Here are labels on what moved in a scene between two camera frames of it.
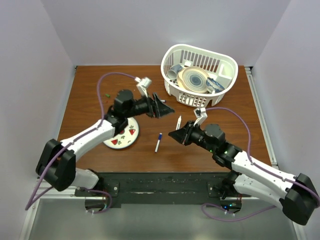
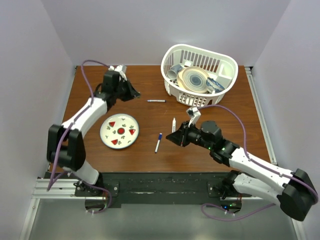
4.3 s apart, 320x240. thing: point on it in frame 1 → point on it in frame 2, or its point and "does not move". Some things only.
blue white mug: (172, 73) does not move
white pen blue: (157, 146) does not move
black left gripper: (160, 108) → (132, 93)
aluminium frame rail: (251, 78) does not move
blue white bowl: (213, 85) does not move
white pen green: (178, 124) → (174, 126)
